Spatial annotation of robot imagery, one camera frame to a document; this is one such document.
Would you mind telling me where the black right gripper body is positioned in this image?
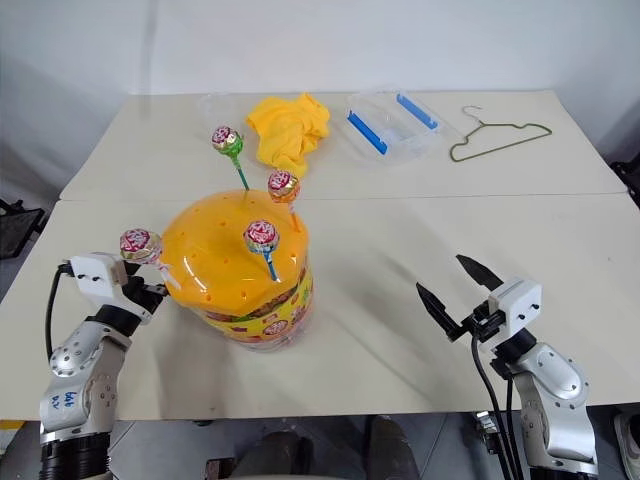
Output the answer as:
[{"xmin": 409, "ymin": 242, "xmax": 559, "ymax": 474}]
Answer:
[{"xmin": 447, "ymin": 303, "xmax": 507, "ymax": 347}]

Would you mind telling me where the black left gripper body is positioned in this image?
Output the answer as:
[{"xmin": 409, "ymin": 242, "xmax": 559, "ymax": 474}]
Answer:
[{"xmin": 117, "ymin": 273, "xmax": 162, "ymax": 327}]

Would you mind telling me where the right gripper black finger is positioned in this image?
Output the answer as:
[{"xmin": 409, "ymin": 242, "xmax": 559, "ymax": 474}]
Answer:
[
  {"xmin": 415, "ymin": 282, "xmax": 459, "ymax": 341},
  {"xmin": 455, "ymin": 254, "xmax": 502, "ymax": 293}
]

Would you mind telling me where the lollipop with white stick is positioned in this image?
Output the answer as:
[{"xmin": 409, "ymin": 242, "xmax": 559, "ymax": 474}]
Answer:
[{"xmin": 118, "ymin": 227, "xmax": 175, "ymax": 290}]

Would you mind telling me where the yellow lidded lollipop jar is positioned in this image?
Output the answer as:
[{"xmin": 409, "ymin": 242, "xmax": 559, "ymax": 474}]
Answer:
[{"xmin": 158, "ymin": 188, "xmax": 316, "ymax": 353}]

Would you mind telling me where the lollipop with teal stick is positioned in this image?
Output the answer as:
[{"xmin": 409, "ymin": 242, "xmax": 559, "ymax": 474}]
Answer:
[{"xmin": 242, "ymin": 219, "xmax": 280, "ymax": 281}]

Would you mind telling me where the lollipop with green stick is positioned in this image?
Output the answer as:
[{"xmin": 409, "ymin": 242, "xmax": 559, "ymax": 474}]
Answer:
[{"xmin": 210, "ymin": 125, "xmax": 251, "ymax": 193}]

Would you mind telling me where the lollipop with orange stick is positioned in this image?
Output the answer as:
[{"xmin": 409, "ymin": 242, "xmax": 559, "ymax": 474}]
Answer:
[{"xmin": 266, "ymin": 168, "xmax": 302, "ymax": 234}]

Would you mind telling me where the black mesh equipment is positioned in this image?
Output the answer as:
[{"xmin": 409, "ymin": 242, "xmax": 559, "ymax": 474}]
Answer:
[{"xmin": 0, "ymin": 198, "xmax": 46, "ymax": 261}]

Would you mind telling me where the dark rounded shape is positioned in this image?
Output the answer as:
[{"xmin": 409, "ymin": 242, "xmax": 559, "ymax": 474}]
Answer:
[{"xmin": 368, "ymin": 414, "xmax": 422, "ymax": 480}]

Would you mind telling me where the clear box with blue clips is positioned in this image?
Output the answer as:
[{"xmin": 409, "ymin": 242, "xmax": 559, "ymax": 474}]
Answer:
[{"xmin": 344, "ymin": 90, "xmax": 446, "ymax": 171}]

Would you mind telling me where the black stand equipment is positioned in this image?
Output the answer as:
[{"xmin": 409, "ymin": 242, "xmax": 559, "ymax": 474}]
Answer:
[{"xmin": 608, "ymin": 149, "xmax": 640, "ymax": 209}]

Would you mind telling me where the clear plastic lid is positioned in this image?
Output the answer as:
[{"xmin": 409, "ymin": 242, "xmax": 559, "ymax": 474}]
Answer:
[{"xmin": 198, "ymin": 91, "xmax": 262, "ymax": 132}]

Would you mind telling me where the white sneaker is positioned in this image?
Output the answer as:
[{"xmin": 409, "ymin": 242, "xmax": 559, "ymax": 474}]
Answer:
[{"xmin": 613, "ymin": 411, "xmax": 640, "ymax": 480}]

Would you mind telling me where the yellow crumpled cloth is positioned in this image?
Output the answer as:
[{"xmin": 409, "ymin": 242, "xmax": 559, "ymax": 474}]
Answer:
[{"xmin": 244, "ymin": 92, "xmax": 333, "ymax": 177}]

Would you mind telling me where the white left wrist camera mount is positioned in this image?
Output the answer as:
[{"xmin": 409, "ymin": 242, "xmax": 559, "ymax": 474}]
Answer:
[{"xmin": 67, "ymin": 252, "xmax": 127, "ymax": 304}]

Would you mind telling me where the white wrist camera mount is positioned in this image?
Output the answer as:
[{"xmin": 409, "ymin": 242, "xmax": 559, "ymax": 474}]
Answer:
[
  {"xmin": 487, "ymin": 277, "xmax": 544, "ymax": 344},
  {"xmin": 67, "ymin": 252, "xmax": 127, "ymax": 304}
]

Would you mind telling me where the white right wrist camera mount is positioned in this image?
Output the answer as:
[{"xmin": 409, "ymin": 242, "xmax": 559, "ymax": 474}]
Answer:
[{"xmin": 487, "ymin": 277, "xmax": 544, "ymax": 344}]

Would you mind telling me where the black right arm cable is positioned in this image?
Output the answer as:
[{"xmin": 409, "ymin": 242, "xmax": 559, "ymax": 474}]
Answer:
[{"xmin": 469, "ymin": 332, "xmax": 524, "ymax": 480}]

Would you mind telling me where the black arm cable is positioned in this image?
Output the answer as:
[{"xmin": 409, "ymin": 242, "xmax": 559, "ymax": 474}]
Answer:
[
  {"xmin": 469, "ymin": 332, "xmax": 524, "ymax": 480},
  {"xmin": 44, "ymin": 260, "xmax": 75, "ymax": 366}
]

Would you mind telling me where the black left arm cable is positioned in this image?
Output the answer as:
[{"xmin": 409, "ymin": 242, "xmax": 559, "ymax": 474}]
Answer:
[{"xmin": 44, "ymin": 260, "xmax": 75, "ymax": 366}]

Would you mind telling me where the metal table bracket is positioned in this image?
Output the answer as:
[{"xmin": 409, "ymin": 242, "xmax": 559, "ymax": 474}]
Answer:
[{"xmin": 472, "ymin": 410, "xmax": 501, "ymax": 454}]

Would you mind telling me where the green wire clothes hanger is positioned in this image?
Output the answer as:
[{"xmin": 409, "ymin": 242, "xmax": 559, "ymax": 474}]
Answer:
[{"xmin": 448, "ymin": 105, "xmax": 553, "ymax": 164}]

